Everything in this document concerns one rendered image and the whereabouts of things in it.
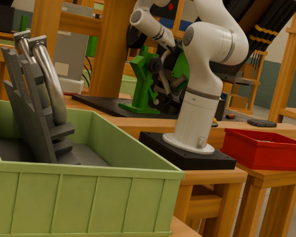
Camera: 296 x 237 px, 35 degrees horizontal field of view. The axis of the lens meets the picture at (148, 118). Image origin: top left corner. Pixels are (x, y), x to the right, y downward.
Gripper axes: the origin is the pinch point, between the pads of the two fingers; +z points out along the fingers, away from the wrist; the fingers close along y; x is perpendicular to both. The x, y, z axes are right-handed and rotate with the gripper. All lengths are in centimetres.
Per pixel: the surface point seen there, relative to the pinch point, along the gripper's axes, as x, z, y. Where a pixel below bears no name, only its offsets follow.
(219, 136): -3, 13, -49
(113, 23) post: 19.6, -21.5, 15.8
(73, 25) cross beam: 33, -36, 15
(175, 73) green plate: 5.8, 3.3, -11.8
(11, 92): 8, -96, -65
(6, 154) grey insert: 13, -95, -83
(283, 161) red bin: -26, 17, -71
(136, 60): 7.5, -26.7, -18.3
